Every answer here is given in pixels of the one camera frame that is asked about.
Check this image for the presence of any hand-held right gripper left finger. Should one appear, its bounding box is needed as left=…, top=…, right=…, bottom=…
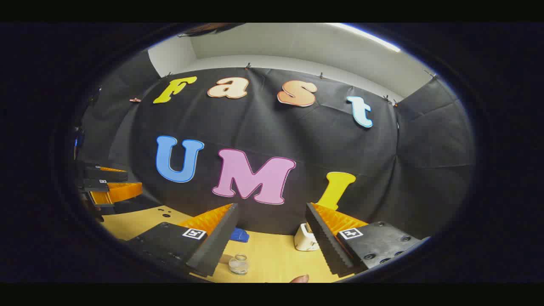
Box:
left=127, top=203, right=239, bottom=278

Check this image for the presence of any white toaster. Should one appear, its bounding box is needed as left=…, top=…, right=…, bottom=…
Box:
left=294, top=223, right=320, bottom=252

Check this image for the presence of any clear plastic water bottle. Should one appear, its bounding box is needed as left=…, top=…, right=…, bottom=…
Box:
left=228, top=254, right=250, bottom=275

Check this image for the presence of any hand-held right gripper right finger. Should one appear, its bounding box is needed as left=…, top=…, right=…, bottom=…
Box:
left=305, top=202, right=422, bottom=278

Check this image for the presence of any black backdrop cloth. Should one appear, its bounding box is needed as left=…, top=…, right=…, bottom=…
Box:
left=81, top=51, right=474, bottom=238

